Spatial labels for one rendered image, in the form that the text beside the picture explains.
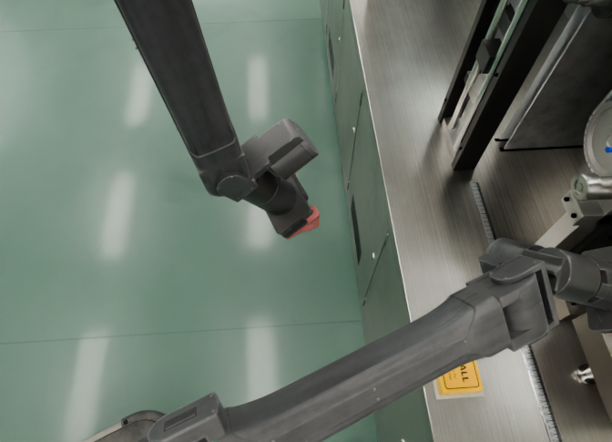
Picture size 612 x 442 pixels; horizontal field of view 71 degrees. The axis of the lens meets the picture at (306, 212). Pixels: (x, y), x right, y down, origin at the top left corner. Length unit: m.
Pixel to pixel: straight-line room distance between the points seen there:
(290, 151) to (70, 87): 2.30
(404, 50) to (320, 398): 1.03
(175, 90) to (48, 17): 2.94
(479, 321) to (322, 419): 0.19
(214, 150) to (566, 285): 0.41
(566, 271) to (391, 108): 0.68
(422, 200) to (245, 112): 1.54
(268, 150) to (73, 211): 1.75
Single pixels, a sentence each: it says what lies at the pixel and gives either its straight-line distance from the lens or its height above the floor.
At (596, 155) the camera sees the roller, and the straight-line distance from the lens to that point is 0.86.
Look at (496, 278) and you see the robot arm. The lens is 0.52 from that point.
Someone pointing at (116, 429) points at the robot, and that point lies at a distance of 1.57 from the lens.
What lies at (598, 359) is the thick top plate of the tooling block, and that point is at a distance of 0.84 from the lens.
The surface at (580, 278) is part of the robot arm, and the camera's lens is 0.57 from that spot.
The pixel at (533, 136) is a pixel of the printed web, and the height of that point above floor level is 0.95.
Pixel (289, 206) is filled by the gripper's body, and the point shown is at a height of 1.14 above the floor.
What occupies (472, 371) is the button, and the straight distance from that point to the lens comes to 0.83.
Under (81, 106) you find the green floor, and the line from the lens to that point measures 2.66.
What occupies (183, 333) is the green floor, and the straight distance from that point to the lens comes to 1.82.
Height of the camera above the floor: 1.69
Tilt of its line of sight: 59 degrees down
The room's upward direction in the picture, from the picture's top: straight up
